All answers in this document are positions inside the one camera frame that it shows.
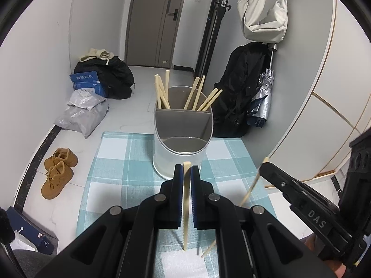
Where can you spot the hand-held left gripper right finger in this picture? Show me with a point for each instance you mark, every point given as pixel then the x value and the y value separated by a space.
pixel 192 197

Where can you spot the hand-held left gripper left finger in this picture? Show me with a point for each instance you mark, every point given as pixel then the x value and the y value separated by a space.
pixel 181 185

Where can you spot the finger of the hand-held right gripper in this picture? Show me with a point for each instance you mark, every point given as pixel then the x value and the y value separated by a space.
pixel 307 208

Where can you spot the single wooden chopstick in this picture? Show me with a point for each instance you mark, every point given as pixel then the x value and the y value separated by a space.
pixel 187 179
pixel 250 189

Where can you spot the white grey utensil holder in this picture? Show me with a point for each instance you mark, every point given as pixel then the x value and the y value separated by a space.
pixel 168 156

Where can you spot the bundle of wooden chopsticks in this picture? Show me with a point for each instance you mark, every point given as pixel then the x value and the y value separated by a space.
pixel 190 97

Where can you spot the white shoulder bag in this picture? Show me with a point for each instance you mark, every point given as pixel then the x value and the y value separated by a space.
pixel 260 20

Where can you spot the person's right hand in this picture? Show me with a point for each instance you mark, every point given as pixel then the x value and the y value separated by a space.
pixel 311 243

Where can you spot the teal plaid tablecloth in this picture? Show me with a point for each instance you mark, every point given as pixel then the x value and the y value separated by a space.
pixel 121 173

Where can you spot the black hanging backpack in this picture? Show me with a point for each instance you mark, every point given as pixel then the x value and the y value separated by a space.
pixel 240 92

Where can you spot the silver folded umbrella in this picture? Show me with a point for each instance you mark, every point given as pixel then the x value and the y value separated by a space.
pixel 262 101

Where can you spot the white cabinet with gold trim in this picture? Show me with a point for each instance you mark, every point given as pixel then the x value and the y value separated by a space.
pixel 333 78

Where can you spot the large grey plastic mailer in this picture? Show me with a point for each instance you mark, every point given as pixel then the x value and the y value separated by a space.
pixel 81 120

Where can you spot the tan suede shoe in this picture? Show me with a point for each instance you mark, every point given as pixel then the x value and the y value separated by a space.
pixel 62 157
pixel 56 181

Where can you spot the black duffel bag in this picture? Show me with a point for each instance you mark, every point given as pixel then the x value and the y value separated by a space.
pixel 118 75

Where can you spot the small grey plastic mailer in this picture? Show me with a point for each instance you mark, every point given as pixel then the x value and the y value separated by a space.
pixel 85 100

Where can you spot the blue cardboard box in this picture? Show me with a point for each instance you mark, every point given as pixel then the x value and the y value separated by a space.
pixel 87 82

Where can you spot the black framed glass door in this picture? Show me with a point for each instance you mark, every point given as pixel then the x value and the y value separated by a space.
pixel 213 34

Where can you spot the dark blue shoe box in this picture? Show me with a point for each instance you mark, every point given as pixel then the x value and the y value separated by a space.
pixel 29 223

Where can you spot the beige garment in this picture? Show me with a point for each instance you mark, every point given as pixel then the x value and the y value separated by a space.
pixel 95 53

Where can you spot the white plastic bag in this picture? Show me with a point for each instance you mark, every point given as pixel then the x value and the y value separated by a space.
pixel 24 241

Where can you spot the grey entrance door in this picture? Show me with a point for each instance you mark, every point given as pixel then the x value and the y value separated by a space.
pixel 147 20

